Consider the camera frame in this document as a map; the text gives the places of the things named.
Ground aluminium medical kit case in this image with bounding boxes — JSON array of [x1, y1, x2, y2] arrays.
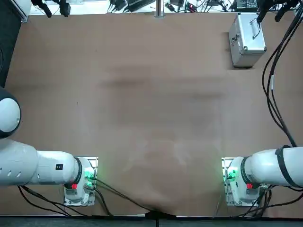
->
[[228, 12, 267, 70]]

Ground black labelled power adapter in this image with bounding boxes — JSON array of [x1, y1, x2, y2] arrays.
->
[[232, 0, 259, 12]]

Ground black side panel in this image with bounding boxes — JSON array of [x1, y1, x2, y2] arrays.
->
[[0, 0, 22, 88]]

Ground grey power adapter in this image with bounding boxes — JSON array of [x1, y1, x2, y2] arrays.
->
[[126, 0, 154, 7]]

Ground aluminium frame profile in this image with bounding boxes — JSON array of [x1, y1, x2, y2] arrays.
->
[[20, 9, 30, 23]]

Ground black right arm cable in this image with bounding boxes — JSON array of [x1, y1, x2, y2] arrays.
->
[[262, 9, 303, 148]]

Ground aluminium camera post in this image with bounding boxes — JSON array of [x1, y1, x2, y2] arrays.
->
[[154, 0, 165, 18]]

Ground black base power cable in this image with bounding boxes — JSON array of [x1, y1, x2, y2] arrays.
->
[[93, 178, 157, 213]]

